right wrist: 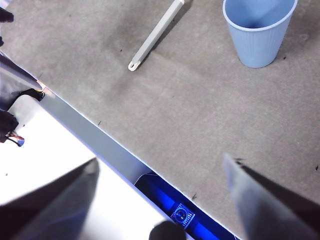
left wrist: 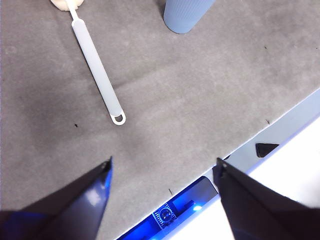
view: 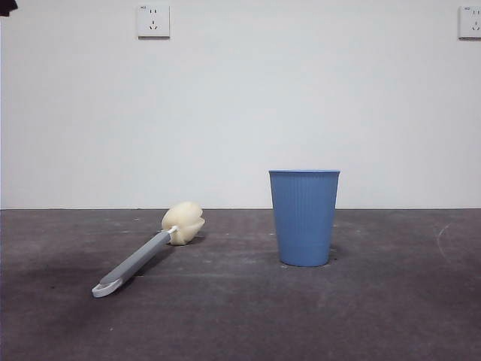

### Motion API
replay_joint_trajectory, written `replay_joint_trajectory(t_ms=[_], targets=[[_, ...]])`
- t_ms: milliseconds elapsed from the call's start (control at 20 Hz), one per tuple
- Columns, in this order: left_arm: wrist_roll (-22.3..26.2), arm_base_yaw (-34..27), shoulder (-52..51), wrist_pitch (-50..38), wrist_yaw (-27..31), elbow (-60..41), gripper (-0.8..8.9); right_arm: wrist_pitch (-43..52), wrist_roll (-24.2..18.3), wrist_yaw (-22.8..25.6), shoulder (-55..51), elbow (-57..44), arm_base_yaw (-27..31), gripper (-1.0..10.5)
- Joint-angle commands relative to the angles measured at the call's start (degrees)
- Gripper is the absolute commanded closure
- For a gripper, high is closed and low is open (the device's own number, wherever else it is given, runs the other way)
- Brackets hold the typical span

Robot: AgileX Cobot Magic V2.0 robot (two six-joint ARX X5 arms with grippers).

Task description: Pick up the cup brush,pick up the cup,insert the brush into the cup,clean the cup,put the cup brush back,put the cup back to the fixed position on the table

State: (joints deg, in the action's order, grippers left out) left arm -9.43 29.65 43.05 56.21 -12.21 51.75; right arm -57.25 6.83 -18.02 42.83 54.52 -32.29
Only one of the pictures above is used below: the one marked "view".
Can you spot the blue ribbed plastic cup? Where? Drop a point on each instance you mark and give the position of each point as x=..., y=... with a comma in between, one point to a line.
x=304, y=218

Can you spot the white wall power socket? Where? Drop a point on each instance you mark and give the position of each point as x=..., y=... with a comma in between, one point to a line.
x=153, y=20
x=469, y=22

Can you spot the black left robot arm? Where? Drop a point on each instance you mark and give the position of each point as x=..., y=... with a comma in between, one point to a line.
x=6, y=5

